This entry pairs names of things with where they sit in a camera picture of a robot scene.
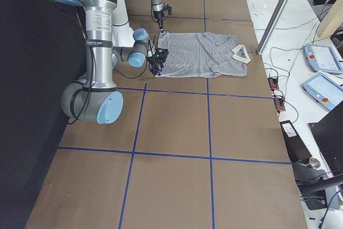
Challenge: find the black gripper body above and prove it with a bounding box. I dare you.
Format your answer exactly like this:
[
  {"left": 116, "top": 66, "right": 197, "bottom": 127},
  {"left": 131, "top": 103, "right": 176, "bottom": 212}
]
[
  {"left": 147, "top": 48, "right": 169, "bottom": 75},
  {"left": 155, "top": 11, "right": 164, "bottom": 29}
]

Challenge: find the striped polo shirt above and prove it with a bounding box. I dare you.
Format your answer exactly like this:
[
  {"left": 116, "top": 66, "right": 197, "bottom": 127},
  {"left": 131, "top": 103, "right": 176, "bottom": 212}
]
[{"left": 157, "top": 32, "right": 248, "bottom": 78}]

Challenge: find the clear plastic bag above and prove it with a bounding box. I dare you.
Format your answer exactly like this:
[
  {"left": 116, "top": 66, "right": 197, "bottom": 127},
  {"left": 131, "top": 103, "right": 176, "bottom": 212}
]
[{"left": 252, "top": 0, "right": 278, "bottom": 14}]

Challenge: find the brown paper table cover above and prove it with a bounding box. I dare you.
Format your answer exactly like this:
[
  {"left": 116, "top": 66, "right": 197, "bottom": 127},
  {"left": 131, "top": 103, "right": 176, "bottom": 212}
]
[{"left": 26, "top": 0, "right": 307, "bottom": 228}]

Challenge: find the black orange power strip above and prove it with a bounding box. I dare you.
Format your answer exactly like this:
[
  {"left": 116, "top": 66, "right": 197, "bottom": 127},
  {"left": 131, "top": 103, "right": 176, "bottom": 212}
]
[
  {"left": 273, "top": 95, "right": 286, "bottom": 113},
  {"left": 267, "top": 77, "right": 279, "bottom": 91}
]

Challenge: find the far teach pendant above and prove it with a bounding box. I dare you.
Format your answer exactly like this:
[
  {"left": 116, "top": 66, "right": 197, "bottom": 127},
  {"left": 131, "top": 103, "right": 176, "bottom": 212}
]
[{"left": 304, "top": 44, "right": 342, "bottom": 75}]

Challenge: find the teach pendant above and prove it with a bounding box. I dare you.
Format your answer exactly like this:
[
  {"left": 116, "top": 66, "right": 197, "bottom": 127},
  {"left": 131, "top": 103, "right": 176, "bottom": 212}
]
[
  {"left": 304, "top": 44, "right": 342, "bottom": 75},
  {"left": 302, "top": 73, "right": 342, "bottom": 110}
]

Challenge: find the black box with label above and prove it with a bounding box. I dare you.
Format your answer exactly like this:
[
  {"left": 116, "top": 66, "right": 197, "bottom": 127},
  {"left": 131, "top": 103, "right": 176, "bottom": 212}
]
[{"left": 280, "top": 120, "right": 312, "bottom": 162}]

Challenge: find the wooden board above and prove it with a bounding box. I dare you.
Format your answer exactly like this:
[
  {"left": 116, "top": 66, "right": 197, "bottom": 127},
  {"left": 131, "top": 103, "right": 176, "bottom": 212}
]
[{"left": 317, "top": 0, "right": 342, "bottom": 38}]

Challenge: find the near teach pendant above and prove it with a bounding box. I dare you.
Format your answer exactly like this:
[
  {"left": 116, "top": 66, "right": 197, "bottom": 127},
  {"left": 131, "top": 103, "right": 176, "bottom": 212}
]
[{"left": 302, "top": 73, "right": 342, "bottom": 110}]

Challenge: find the black monitor stand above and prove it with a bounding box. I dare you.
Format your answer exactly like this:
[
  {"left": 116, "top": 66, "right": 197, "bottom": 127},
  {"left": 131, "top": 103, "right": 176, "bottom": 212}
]
[{"left": 292, "top": 123, "right": 343, "bottom": 211}]

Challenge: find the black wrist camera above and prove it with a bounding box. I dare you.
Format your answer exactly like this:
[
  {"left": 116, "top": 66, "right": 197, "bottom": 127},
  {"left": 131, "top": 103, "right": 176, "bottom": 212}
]
[{"left": 163, "top": 4, "right": 172, "bottom": 16}]

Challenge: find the aluminium frame post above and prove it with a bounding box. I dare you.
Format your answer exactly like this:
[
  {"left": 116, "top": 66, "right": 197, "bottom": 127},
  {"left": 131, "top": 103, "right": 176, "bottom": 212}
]
[{"left": 257, "top": 0, "right": 289, "bottom": 55}]

